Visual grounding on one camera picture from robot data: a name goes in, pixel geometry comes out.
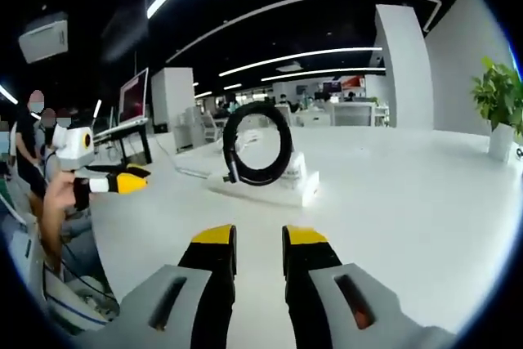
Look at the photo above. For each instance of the white charger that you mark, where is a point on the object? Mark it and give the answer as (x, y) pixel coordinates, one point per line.
(296, 171)

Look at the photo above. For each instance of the person's striped shirt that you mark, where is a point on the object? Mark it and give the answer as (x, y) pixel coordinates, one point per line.
(73, 308)

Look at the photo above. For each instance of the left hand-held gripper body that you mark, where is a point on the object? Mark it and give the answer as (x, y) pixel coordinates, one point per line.
(73, 146)

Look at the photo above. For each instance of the ceiling air conditioner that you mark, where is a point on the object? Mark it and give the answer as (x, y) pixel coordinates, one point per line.
(43, 38)

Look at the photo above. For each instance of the background monitor screen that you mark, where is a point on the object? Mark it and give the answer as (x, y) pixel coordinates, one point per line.
(332, 87)

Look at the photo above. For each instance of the white power strip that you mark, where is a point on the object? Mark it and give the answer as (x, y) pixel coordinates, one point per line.
(261, 193)

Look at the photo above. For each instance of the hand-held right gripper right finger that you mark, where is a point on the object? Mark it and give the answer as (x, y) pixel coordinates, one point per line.
(323, 308)

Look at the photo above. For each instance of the white mesh office chair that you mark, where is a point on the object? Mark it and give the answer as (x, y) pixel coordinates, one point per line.
(353, 114)

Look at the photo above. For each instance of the open white laptop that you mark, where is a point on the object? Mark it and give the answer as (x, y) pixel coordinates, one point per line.
(134, 97)

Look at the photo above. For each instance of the white desk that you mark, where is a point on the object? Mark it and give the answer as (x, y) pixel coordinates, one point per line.
(388, 222)

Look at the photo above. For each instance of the potted green plant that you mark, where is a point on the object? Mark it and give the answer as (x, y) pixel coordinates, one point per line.
(498, 91)

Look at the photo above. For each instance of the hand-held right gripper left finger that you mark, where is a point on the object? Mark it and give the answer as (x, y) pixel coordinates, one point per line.
(175, 308)

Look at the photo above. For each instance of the black laptop stand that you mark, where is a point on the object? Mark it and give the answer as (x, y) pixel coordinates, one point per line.
(135, 144)

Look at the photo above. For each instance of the worn grey device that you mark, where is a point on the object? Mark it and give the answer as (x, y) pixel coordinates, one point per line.
(24, 251)

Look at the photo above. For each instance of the person's left hand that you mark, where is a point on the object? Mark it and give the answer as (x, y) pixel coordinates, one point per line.
(59, 193)

